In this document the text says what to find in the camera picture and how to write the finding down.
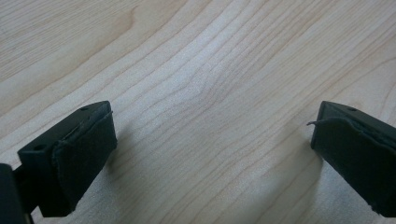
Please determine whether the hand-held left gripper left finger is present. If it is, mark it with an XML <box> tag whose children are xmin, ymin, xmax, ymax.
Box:
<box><xmin>17</xmin><ymin>100</ymin><xmax>119</xmax><ymax>218</ymax></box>

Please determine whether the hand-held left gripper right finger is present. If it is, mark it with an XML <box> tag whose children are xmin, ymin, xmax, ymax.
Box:
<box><xmin>306</xmin><ymin>100</ymin><xmax>396</xmax><ymax>218</ymax></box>

